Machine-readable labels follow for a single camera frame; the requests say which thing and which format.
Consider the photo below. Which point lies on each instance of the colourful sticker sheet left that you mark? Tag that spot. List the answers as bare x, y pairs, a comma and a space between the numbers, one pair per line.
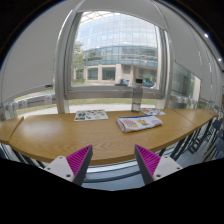
88, 115

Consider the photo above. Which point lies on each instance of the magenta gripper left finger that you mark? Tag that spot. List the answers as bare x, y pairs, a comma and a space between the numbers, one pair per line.
73, 167

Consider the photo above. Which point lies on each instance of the folded colourful printed towel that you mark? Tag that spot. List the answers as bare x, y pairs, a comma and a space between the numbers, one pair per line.
130, 124

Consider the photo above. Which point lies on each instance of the clear plastic water bottle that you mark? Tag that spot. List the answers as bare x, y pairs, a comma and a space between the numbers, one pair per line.
137, 95

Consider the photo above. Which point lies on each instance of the colourful sticker sheet right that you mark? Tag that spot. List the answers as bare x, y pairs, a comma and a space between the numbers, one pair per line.
152, 111

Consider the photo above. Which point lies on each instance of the white window frame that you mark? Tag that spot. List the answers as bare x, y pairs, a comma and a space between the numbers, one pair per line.
105, 45

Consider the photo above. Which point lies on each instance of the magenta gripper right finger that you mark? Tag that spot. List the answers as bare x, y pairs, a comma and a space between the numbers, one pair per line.
152, 166

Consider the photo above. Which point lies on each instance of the colourful sticker sheet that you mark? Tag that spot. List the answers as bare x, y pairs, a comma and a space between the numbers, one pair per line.
152, 111
88, 115

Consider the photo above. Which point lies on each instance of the blue chair at right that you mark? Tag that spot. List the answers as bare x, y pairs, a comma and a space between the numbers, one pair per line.
218, 126

